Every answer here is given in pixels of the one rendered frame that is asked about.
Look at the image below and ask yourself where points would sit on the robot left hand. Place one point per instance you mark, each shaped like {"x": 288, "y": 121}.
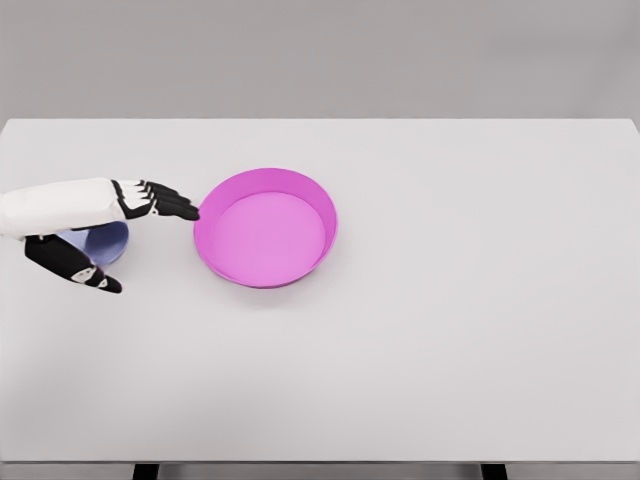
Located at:
{"x": 65, "y": 205}

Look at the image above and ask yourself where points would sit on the lavender blue cup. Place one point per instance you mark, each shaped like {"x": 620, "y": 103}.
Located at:
{"x": 106, "y": 245}

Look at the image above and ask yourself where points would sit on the pink round plate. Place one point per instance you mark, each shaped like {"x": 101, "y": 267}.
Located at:
{"x": 265, "y": 240}

